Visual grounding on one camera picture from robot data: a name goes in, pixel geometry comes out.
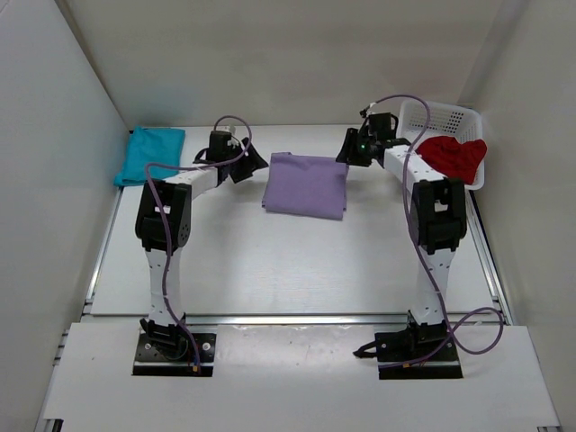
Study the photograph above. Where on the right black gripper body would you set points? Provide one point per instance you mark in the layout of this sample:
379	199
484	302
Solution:
365	145

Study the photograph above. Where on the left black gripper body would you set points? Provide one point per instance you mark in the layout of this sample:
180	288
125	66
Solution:
235	153

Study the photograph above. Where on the lavender t shirt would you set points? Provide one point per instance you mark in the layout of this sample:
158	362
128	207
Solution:
307	186

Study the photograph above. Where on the teal t shirt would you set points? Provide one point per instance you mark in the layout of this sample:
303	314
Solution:
157	145

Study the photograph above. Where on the red t shirt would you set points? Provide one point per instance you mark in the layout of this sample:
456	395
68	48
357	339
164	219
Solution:
453	159

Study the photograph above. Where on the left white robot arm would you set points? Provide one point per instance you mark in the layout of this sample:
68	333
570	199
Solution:
164	225

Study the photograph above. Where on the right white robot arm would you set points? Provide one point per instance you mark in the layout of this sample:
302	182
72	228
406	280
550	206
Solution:
436	217

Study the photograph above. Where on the white plastic laundry basket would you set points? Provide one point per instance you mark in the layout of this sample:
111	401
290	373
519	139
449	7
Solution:
441	119

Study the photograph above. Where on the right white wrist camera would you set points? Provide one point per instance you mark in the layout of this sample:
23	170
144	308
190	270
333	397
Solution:
366	110

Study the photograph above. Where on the aluminium rail bar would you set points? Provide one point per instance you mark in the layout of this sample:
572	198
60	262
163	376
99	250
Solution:
297	319

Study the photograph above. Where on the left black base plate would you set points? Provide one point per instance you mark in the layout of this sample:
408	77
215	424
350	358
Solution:
161	358

